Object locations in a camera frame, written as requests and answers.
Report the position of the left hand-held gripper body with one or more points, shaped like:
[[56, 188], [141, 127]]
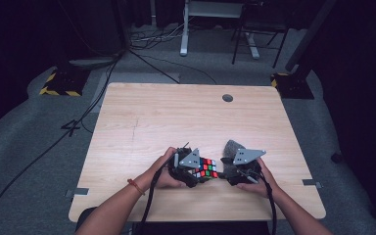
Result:
[[189, 160]]

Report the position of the black metal chair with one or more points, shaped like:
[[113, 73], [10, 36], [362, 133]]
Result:
[[261, 27]]

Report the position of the grey stand base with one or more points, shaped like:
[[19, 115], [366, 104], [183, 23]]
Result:
[[94, 62]]

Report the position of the slanted black post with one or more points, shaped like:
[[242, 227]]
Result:
[[310, 34]]

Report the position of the person's dark clothing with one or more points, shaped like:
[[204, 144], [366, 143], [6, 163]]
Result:
[[209, 229]]

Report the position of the dark round table grommet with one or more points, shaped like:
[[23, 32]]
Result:
[[227, 98]]

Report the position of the person's right hand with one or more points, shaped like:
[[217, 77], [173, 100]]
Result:
[[266, 186]]

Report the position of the multicoloured puzzle cube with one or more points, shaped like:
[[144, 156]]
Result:
[[209, 168]]

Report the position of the black yellow striped base plate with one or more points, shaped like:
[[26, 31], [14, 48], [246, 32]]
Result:
[[293, 86], [63, 83]]

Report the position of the small black floor object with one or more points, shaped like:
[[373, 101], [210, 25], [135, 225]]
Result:
[[337, 157]]

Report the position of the grey tape strip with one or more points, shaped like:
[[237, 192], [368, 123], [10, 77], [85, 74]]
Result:
[[311, 183], [80, 191]]

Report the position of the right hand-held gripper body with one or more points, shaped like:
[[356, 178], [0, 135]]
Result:
[[246, 156]]

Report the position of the person's left hand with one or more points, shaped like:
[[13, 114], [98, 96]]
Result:
[[161, 173]]

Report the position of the white desk frame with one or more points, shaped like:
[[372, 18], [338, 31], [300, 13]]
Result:
[[184, 32]]

